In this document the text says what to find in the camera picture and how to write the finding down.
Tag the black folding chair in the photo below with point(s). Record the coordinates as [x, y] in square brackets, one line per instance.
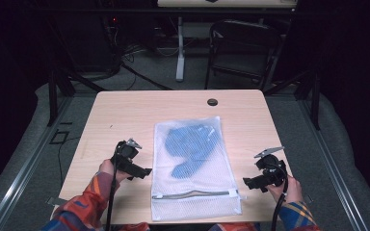
[242, 48]

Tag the aluminium floor rail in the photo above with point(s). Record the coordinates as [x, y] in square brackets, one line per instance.
[330, 163]
[29, 163]

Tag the grey metal table bracket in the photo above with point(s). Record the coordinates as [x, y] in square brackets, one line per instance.
[307, 199]
[56, 201]

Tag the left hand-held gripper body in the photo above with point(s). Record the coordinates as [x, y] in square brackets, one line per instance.
[125, 153]

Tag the white desk leg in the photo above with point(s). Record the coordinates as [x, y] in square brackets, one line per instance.
[180, 57]

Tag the blue garment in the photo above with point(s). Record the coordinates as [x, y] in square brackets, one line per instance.
[189, 144]

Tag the white mesh laundry bag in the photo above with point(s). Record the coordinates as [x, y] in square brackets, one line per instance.
[202, 199]

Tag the black metal frame stand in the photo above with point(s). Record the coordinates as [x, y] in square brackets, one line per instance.
[53, 96]
[314, 99]

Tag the person's right hand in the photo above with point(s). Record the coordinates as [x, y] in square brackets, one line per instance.
[290, 191]

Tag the black round table grommet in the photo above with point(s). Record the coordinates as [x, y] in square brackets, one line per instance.
[212, 102]

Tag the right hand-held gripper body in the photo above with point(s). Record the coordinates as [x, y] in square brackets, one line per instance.
[273, 171]

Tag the person's left hand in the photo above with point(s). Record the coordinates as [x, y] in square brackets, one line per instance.
[106, 167]

